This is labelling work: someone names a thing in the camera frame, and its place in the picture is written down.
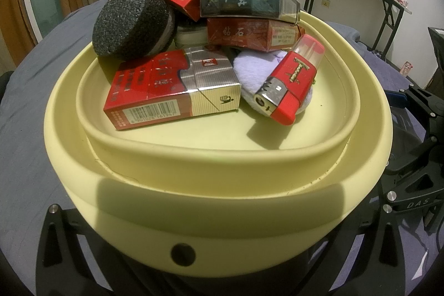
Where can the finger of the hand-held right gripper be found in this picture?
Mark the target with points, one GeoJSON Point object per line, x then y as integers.
{"type": "Point", "coordinates": [397, 98]}
{"type": "Point", "coordinates": [430, 157]}

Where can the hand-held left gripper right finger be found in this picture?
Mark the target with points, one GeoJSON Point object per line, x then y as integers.
{"type": "Point", "coordinates": [367, 230]}

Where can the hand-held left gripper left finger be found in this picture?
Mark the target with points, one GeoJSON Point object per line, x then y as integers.
{"type": "Point", "coordinates": [69, 225]}

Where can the red lighter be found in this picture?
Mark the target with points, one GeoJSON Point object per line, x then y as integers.
{"type": "Point", "coordinates": [291, 81]}

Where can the pale yellow plastic tray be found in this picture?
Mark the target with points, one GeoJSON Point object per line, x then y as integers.
{"type": "Point", "coordinates": [208, 206]}

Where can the pale fluffy powder puff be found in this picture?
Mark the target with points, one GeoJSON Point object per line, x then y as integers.
{"type": "Point", "coordinates": [253, 70]}

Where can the shiny dark red cigarette box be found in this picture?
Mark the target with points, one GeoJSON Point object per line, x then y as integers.
{"type": "Point", "coordinates": [249, 34]}

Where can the red and silver cigarette box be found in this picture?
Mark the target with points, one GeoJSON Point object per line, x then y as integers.
{"type": "Point", "coordinates": [156, 88]}

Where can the round black polishing sponge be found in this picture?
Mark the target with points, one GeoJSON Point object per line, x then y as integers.
{"type": "Point", "coordinates": [131, 22]}

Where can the pale round case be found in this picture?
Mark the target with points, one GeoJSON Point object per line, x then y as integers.
{"type": "Point", "coordinates": [190, 36]}

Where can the pink bag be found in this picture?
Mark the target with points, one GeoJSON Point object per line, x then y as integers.
{"type": "Point", "coordinates": [406, 67]}

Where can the purple bed sheet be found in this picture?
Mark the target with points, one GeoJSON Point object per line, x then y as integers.
{"type": "Point", "coordinates": [428, 268]}

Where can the red and white packet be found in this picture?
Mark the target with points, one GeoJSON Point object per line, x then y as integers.
{"type": "Point", "coordinates": [401, 0]}

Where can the grey blanket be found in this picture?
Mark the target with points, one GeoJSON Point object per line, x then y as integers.
{"type": "Point", "coordinates": [27, 126]}

